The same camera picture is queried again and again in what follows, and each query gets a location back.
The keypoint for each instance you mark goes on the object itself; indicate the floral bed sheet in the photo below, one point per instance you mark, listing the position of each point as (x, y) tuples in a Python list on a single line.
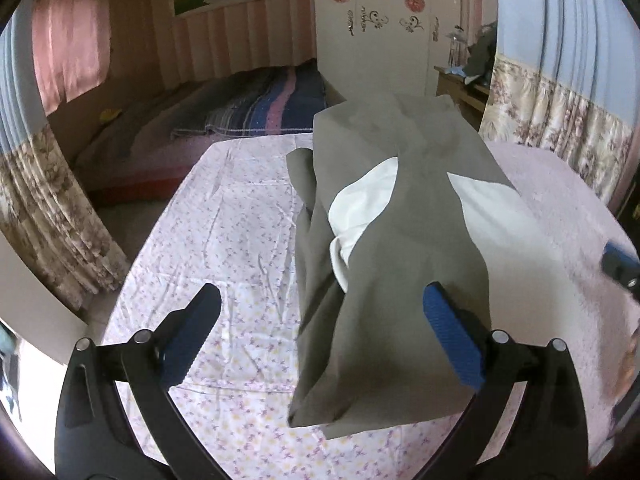
[(230, 240)]

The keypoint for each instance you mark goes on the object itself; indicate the small yellow object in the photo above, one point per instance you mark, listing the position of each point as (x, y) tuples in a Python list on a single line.
[(110, 115)]

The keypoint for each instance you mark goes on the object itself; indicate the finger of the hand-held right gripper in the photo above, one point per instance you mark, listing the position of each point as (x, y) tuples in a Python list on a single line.
[(620, 262)]

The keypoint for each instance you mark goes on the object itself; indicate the striped blue pink blanket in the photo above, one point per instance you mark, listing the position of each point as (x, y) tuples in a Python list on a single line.
[(260, 105)]

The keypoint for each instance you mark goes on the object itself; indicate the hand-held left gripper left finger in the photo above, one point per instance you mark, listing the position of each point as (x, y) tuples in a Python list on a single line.
[(187, 340)]

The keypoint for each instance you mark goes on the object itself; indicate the wooden desk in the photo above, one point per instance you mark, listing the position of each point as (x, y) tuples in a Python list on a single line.
[(460, 92)]

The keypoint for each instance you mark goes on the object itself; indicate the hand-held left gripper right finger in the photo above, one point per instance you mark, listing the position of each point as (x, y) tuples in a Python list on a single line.
[(452, 340)]

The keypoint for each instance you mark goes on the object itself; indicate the white wardrobe with decals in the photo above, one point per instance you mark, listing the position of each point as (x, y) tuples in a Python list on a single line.
[(380, 55)]

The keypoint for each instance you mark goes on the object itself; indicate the pink window curtain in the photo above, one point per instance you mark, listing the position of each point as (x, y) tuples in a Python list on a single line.
[(70, 35)]

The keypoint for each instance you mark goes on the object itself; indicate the bed with purple cover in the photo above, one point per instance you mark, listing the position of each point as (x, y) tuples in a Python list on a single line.
[(145, 150)]

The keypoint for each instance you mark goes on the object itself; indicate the pile of dark clothes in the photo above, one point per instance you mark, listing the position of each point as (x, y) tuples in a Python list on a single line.
[(481, 55)]

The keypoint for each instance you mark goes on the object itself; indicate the blue curtain with floral hem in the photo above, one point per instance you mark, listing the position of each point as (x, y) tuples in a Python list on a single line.
[(45, 210), (560, 85)]

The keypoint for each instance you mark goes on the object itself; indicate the grey jacket with white lining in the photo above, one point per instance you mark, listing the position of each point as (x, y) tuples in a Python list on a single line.
[(410, 240)]

